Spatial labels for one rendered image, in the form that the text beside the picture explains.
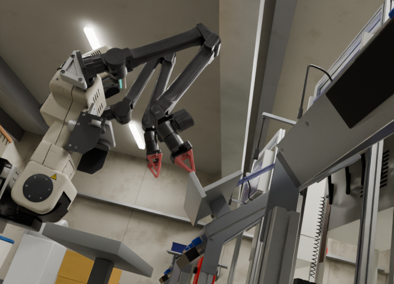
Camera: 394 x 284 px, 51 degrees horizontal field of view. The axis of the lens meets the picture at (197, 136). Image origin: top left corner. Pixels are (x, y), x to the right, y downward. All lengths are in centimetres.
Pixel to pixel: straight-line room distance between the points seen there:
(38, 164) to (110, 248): 50
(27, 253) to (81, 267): 263
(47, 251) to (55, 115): 657
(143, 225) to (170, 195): 96
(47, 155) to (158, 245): 860
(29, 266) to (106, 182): 342
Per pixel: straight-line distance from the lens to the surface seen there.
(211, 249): 133
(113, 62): 156
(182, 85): 153
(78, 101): 169
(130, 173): 1071
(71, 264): 586
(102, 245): 125
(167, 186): 1043
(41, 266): 815
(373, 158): 162
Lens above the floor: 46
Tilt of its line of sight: 23 degrees up
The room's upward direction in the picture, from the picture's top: 16 degrees clockwise
